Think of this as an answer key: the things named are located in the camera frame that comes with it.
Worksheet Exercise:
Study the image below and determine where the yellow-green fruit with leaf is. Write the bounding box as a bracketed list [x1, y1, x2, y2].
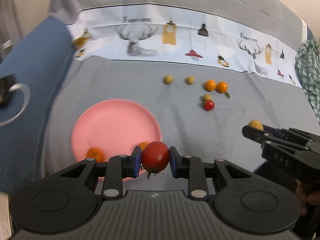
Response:
[248, 119, 264, 131]

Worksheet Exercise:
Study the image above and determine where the red cherry tomato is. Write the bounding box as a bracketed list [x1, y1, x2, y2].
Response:
[140, 141, 170, 179]
[203, 100, 215, 111]

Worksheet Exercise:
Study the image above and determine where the right hand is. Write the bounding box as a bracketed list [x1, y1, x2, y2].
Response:
[296, 180, 320, 216]

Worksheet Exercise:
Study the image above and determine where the small orange on plate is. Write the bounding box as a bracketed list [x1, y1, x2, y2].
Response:
[138, 141, 149, 150]

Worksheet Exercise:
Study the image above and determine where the pink round plate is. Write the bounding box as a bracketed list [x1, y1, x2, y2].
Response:
[71, 99, 163, 162]

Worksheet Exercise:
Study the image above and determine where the orange with long stem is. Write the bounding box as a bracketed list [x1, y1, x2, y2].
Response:
[86, 147, 105, 163]

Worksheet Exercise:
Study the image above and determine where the small orange right of pair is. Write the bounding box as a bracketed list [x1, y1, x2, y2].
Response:
[216, 81, 228, 93]

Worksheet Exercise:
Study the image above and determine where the small orange of pair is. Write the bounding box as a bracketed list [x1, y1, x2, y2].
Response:
[216, 81, 228, 93]
[204, 79, 216, 92]

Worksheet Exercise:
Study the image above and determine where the yellow-green fruit near tomatoes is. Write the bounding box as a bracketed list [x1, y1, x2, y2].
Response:
[202, 94, 212, 102]

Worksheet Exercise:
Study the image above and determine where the small orange left of pair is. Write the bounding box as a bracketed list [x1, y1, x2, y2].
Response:
[204, 79, 216, 92]

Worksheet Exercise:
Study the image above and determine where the green checked cloth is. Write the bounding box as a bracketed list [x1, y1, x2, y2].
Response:
[295, 37, 320, 122]

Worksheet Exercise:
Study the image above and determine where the yellow-green fruit far left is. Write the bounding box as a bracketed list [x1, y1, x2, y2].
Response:
[163, 75, 174, 85]

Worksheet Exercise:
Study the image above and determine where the grey printed sofa cover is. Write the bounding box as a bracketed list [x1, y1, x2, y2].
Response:
[44, 0, 319, 174]

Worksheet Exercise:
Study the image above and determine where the blue sofa armrest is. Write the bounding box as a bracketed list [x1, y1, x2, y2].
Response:
[1, 17, 74, 195]

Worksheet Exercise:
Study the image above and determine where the black smartphone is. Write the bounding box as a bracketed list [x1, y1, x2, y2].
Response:
[0, 74, 16, 107]

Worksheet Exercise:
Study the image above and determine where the white charging cable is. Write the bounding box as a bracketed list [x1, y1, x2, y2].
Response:
[0, 82, 30, 127]

